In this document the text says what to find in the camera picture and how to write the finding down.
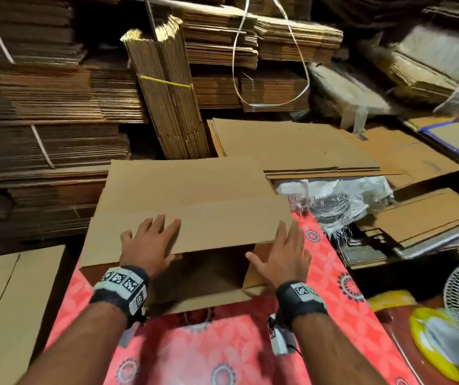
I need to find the person's right hand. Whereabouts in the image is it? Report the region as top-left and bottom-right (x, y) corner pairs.
(244, 219), (313, 290)

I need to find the person's left hand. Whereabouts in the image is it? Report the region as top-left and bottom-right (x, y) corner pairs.
(119, 214), (184, 280)

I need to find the large cardboard box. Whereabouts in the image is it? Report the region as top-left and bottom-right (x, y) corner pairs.
(0, 244), (66, 385)
(207, 118), (383, 175)
(79, 156), (295, 316)

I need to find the small brown cardboard box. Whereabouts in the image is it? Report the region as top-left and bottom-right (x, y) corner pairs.
(265, 160), (385, 181)

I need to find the low pile of cardboard sheets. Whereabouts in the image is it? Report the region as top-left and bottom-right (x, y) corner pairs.
(338, 187), (459, 270)

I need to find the yellow-tied cardboard bundle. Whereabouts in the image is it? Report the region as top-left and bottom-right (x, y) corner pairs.
(121, 16), (212, 161)

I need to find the wall of cardboard stacks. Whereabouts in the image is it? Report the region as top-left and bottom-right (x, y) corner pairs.
(0, 0), (459, 245)

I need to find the blue-edged cardboard sheet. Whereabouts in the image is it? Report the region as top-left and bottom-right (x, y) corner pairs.
(402, 108), (459, 173)

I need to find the person's left forearm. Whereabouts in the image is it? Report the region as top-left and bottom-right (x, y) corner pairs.
(17, 301), (130, 385)

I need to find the person's right forearm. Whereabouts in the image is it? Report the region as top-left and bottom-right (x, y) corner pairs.
(294, 312), (391, 385)

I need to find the white woven sack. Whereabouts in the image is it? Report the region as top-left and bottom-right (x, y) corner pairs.
(276, 174), (395, 237)

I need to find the red patterned table cloth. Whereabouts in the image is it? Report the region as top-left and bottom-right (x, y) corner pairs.
(43, 211), (419, 385)

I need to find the red plastic stool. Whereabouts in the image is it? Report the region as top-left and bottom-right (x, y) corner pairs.
(370, 288), (459, 385)

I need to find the yellow round disc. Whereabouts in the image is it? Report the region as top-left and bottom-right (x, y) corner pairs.
(408, 306), (459, 384)

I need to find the white plastic sack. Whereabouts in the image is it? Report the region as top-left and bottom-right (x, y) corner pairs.
(310, 60), (399, 129)

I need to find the black left wrist strap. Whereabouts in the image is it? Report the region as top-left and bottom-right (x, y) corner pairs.
(90, 265), (150, 327)

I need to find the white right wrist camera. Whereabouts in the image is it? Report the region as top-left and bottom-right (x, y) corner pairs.
(268, 312), (299, 356)

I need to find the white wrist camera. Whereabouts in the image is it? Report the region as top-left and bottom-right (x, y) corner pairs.
(119, 317), (144, 350)
(268, 312), (299, 356)

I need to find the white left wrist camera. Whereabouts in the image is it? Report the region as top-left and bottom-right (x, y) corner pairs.
(119, 317), (144, 350)

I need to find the white plastic strap loop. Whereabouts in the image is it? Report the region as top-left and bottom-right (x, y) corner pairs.
(231, 0), (312, 109)

